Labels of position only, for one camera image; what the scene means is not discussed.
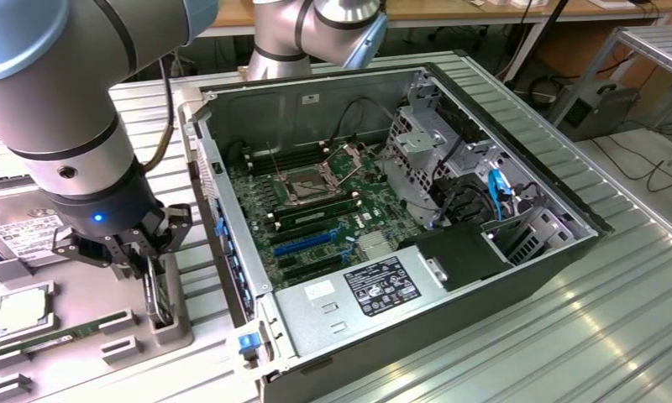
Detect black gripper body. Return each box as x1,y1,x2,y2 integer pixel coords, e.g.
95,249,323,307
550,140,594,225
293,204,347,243
47,167,164,241

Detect silver hard disk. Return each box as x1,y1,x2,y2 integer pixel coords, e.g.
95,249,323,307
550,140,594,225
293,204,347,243
0,196,80,269

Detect silver CPU chip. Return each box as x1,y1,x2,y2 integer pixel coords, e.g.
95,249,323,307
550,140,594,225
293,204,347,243
0,288,55,338

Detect green loose RAM stick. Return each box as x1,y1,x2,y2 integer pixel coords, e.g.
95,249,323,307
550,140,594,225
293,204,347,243
0,312,121,349

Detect blue expansion slot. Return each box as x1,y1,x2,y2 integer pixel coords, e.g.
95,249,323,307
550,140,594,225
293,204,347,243
272,229,339,259

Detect thin socket locking lever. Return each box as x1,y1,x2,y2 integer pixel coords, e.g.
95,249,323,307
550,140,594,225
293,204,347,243
264,141,285,176

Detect CPU socket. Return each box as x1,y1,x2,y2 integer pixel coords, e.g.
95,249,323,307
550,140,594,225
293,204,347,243
281,167,339,207

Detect grey plastic parts rack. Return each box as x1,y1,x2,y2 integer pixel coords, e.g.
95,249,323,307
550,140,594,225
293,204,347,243
0,188,197,400

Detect black expansion slot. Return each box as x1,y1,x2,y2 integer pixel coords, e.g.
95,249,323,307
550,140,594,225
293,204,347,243
281,253,344,281

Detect green motherboard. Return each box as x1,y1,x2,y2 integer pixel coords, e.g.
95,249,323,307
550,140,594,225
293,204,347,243
223,140,406,291

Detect blue case latch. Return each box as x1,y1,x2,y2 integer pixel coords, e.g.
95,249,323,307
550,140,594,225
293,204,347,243
236,332,263,362

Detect silver power supply unit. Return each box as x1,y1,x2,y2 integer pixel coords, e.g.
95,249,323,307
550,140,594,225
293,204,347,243
272,245,456,359

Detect metal socket cover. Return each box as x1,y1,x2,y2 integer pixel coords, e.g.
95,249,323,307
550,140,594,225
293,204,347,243
319,140,367,186

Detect silver chipset heatsink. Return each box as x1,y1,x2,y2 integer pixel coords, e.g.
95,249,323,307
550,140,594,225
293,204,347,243
358,233,396,255

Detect perforated metal disk bay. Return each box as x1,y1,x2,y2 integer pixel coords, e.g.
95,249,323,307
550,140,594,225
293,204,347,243
382,104,467,224

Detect black plastic fan shroud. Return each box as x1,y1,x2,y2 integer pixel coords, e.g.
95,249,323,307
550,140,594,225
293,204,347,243
396,224,515,293

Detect open black PC case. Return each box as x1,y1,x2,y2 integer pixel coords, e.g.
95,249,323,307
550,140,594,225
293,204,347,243
172,61,615,403

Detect wooden desk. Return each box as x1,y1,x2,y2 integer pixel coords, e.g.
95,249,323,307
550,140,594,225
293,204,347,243
200,0,672,31

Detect grey box device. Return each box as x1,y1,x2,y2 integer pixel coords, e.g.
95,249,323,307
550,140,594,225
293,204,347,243
554,81,640,142

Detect blue SATA wire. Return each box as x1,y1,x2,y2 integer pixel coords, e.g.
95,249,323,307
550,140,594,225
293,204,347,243
487,167,512,222

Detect aluminium frame table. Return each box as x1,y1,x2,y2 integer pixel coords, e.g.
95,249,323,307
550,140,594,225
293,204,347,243
548,25,672,128

